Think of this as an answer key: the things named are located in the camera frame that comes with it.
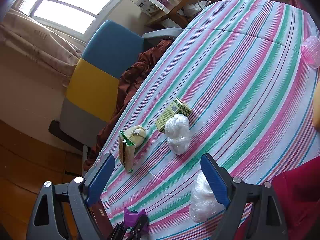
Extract cracker packet green ends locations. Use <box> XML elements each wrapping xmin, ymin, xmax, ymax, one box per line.
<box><xmin>119</xmin><ymin>131</ymin><xmax>136</xmax><ymax>172</ymax></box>

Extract small green box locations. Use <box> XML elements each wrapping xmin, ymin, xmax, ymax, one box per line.
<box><xmin>155</xmin><ymin>98</ymin><xmax>192</xmax><ymax>133</ymax></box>

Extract wooden side table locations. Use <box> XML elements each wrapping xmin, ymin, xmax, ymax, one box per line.
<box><xmin>145</xmin><ymin>0</ymin><xmax>192</xmax><ymax>28</ymax></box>

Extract yellow sponge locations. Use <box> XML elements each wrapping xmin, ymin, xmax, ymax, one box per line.
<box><xmin>312</xmin><ymin>81</ymin><xmax>320</xmax><ymax>131</ymax></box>

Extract white plastic bag ball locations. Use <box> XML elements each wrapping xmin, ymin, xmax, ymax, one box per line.
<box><xmin>164</xmin><ymin>113</ymin><xmax>191</xmax><ymax>155</ymax></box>
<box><xmin>189</xmin><ymin>171</ymin><xmax>225</xmax><ymax>223</ymax></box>

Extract maroon blanket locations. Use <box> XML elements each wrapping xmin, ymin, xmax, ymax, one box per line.
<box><xmin>83</xmin><ymin>39</ymin><xmax>173</xmax><ymax>171</ymax></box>

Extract window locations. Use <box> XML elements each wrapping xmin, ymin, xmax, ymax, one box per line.
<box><xmin>14</xmin><ymin>0</ymin><xmax>122</xmax><ymax>42</ymax></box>

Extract grey yellow blue headboard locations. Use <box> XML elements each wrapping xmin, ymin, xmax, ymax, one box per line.
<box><xmin>60</xmin><ymin>20</ymin><xmax>144</xmax><ymax>147</ymax></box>

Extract wooden wardrobe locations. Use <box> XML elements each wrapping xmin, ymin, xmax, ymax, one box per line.
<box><xmin>1</xmin><ymin>122</ymin><xmax>82</xmax><ymax>239</ymax></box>

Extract striped bed sheet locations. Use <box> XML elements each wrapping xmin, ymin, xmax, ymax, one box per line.
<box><xmin>100</xmin><ymin>0</ymin><xmax>319</xmax><ymax>239</ymax></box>

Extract white product box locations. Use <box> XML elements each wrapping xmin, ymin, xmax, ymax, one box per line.
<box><xmin>136</xmin><ymin>0</ymin><xmax>165</xmax><ymax>17</ymax></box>

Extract purple snack packet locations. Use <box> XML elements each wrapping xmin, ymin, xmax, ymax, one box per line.
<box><xmin>124</xmin><ymin>207</ymin><xmax>149</xmax><ymax>232</ymax></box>

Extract red garment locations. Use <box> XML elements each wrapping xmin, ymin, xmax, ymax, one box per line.
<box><xmin>235</xmin><ymin>155</ymin><xmax>320</xmax><ymax>240</ymax></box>

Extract pink hair roller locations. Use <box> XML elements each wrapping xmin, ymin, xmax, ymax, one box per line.
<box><xmin>300</xmin><ymin>36</ymin><xmax>320</xmax><ymax>69</ymax></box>

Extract cream round bun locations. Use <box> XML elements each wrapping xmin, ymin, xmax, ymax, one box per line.
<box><xmin>124</xmin><ymin>125</ymin><xmax>146</xmax><ymax>147</ymax></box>

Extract left beige curtain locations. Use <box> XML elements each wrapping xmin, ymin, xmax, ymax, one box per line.
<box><xmin>1</xmin><ymin>8</ymin><xmax>81</xmax><ymax>87</ymax></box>

